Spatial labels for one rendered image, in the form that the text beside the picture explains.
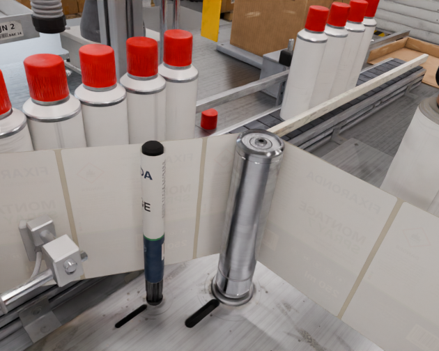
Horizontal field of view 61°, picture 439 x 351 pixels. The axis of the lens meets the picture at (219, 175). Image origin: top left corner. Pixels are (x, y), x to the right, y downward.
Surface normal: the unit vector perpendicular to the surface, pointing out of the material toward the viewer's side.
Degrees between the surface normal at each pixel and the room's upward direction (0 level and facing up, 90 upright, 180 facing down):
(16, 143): 90
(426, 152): 87
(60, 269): 90
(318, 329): 0
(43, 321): 0
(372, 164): 0
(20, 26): 94
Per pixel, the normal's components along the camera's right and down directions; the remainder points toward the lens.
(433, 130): -0.88, 0.25
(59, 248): 0.10, -0.79
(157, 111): 0.66, 0.51
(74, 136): 0.83, 0.40
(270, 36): -0.70, 0.38
